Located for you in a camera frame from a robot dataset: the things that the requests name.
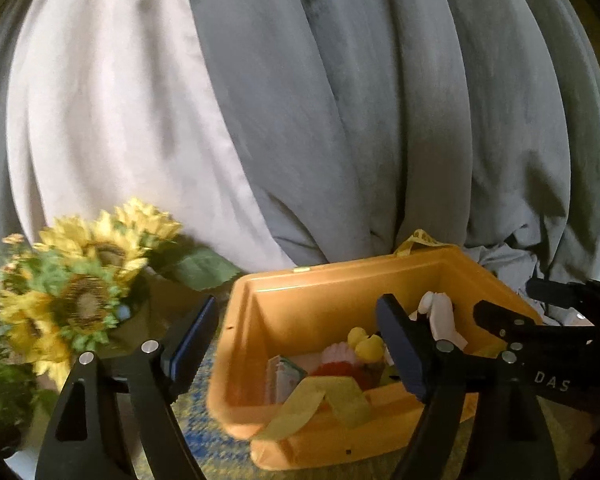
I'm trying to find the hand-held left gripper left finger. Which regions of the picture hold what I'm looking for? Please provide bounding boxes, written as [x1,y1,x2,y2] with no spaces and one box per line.
[35,295,219,480]

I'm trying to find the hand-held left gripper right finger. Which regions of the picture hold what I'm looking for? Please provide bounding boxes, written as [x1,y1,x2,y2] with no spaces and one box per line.
[375,294,556,480]

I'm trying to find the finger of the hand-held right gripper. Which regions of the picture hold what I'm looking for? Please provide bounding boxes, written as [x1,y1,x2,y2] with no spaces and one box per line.
[472,299,597,352]
[526,279,600,329]

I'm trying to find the mouse plush toy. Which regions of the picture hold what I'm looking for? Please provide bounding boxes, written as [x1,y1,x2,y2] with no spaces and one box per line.
[347,291,469,366]

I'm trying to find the red knitted toy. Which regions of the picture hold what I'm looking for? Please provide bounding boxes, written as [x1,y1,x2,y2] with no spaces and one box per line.
[312,342,382,392]

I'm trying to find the small tissue pack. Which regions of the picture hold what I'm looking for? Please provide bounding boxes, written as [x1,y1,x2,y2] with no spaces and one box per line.
[267,355,309,404]

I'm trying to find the orange plastic basket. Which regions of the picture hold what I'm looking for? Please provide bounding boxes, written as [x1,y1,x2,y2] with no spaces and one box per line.
[206,230,548,471]

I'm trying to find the green ribbed vase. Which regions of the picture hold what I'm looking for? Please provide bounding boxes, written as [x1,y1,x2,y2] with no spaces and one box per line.
[107,272,222,362]

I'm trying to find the yellow blue woven mat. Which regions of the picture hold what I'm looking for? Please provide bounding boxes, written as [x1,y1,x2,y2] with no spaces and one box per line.
[129,340,598,480]

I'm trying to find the artificial sunflower bouquet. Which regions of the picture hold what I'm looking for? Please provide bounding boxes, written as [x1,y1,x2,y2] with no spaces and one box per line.
[0,198,242,392]

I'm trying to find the green leafy plant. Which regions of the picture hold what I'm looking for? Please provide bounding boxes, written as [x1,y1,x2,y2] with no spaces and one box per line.
[0,245,57,433]

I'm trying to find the white curtain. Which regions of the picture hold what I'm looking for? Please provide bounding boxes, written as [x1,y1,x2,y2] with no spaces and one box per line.
[6,0,302,273]

